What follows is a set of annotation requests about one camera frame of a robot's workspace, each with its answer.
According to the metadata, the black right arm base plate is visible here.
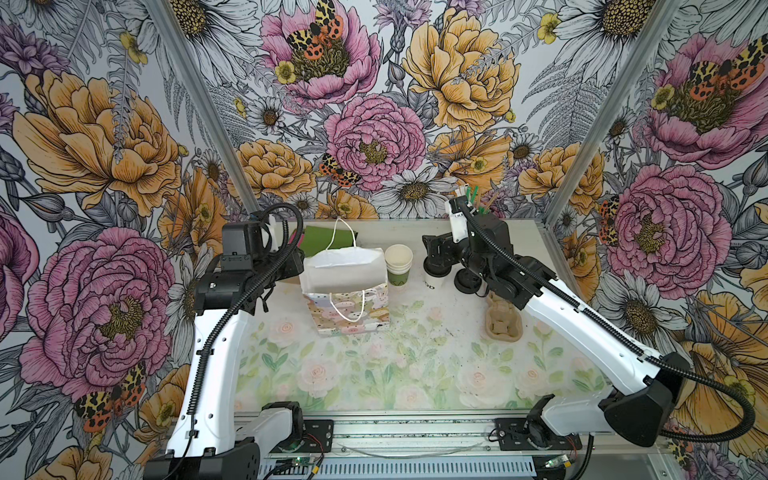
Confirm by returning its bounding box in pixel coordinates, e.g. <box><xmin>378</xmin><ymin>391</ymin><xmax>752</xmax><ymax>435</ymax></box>
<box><xmin>487</xmin><ymin>417</ymin><xmax>582</xmax><ymax>452</ymax></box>

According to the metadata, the cartoon animal paper gift bag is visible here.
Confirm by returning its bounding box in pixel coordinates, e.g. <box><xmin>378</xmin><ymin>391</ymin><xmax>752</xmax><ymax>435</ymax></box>
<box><xmin>299</xmin><ymin>219</ymin><xmax>390</xmax><ymax>336</ymax></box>

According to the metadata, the aluminium right corner post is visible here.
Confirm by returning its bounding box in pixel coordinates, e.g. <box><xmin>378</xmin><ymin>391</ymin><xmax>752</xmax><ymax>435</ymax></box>
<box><xmin>543</xmin><ymin>0</ymin><xmax>683</xmax><ymax>227</ymax></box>

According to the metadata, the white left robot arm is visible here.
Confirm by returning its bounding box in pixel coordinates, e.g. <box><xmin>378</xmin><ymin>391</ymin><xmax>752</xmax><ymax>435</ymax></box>
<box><xmin>143</xmin><ymin>203</ymin><xmax>304</xmax><ymax>479</ymax></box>

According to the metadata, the aluminium corner post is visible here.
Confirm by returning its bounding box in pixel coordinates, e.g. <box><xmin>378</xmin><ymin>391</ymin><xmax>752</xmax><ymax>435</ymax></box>
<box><xmin>147</xmin><ymin>1</ymin><xmax>260</xmax><ymax>215</ymax></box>
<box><xmin>543</xmin><ymin>0</ymin><xmax>683</xmax><ymax>227</ymax></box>

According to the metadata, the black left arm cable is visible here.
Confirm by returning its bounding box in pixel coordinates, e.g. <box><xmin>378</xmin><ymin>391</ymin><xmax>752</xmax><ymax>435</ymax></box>
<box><xmin>161</xmin><ymin>202</ymin><xmax>305</xmax><ymax>480</ymax></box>

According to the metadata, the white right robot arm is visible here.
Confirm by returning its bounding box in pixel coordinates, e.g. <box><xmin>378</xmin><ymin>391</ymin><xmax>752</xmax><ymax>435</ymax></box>
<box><xmin>422</xmin><ymin>196</ymin><xmax>684</xmax><ymax>447</ymax></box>

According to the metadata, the white paper coffee cup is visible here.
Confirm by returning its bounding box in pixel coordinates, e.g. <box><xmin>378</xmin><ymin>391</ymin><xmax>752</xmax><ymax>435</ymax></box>
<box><xmin>424</xmin><ymin>275</ymin><xmax>447</xmax><ymax>290</ymax></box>

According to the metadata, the black plastic cup lid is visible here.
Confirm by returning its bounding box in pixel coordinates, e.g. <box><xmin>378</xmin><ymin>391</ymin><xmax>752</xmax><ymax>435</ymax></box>
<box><xmin>423</xmin><ymin>258</ymin><xmax>452</xmax><ymax>278</ymax></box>

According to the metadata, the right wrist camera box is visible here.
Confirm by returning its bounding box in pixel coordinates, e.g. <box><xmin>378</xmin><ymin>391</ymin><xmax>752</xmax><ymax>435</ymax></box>
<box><xmin>449</xmin><ymin>211</ymin><xmax>468</xmax><ymax>244</ymax></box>

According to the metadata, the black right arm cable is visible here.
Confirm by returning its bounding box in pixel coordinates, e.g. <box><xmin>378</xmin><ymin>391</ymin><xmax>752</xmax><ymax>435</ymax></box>
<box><xmin>458</xmin><ymin>197</ymin><xmax>756</xmax><ymax>444</ymax></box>

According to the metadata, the stack of black lids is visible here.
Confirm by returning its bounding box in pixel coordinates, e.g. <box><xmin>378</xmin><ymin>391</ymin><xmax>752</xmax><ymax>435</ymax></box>
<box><xmin>454</xmin><ymin>268</ymin><xmax>483</xmax><ymax>295</ymax></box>

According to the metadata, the white ventilated cable duct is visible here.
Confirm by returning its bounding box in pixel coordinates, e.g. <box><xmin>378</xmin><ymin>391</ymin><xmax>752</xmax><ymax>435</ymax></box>
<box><xmin>257</xmin><ymin>455</ymin><xmax>538</xmax><ymax>480</ymax></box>

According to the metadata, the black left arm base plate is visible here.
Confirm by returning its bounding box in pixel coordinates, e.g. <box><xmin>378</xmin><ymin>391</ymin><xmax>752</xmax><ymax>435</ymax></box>
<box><xmin>273</xmin><ymin>419</ymin><xmax>335</xmax><ymax>454</ymax></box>

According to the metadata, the aluminium front frame rail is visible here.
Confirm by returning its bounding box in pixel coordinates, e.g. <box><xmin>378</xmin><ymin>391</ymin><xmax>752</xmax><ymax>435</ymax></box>
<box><xmin>161</xmin><ymin>410</ymin><xmax>667</xmax><ymax>457</ymax></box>

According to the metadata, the stack of paper cups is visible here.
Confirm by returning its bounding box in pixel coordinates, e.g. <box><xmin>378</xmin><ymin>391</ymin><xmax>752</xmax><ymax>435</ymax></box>
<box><xmin>384</xmin><ymin>244</ymin><xmax>414</xmax><ymax>287</ymax></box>

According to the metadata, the aluminium left corner post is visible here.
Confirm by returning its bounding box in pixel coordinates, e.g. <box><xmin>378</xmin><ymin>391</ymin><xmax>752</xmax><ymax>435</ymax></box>
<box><xmin>147</xmin><ymin>1</ymin><xmax>260</xmax><ymax>215</ymax></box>

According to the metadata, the brown pulp cup carrier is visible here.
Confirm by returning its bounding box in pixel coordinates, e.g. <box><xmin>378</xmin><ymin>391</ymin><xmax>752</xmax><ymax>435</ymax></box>
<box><xmin>484</xmin><ymin>292</ymin><xmax>524</xmax><ymax>343</ymax></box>

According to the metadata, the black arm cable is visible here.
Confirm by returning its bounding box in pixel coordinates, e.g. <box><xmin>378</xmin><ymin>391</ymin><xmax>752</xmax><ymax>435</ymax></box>
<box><xmin>458</xmin><ymin>197</ymin><xmax>756</xmax><ymax>444</ymax></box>
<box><xmin>161</xmin><ymin>202</ymin><xmax>305</xmax><ymax>480</ymax></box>

